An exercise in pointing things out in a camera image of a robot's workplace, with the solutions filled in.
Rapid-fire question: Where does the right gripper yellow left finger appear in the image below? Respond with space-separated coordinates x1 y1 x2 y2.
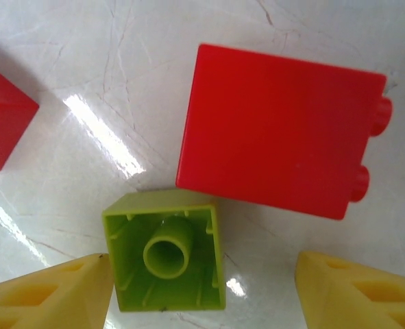
0 252 116 329

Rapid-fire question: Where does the small red lego brick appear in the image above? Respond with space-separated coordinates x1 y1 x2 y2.
175 42 394 221
0 60 40 176

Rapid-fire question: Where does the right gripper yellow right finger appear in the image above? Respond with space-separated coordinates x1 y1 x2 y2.
295 249 405 329

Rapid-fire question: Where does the small green lego brick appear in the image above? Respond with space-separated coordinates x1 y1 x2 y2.
101 188 228 313

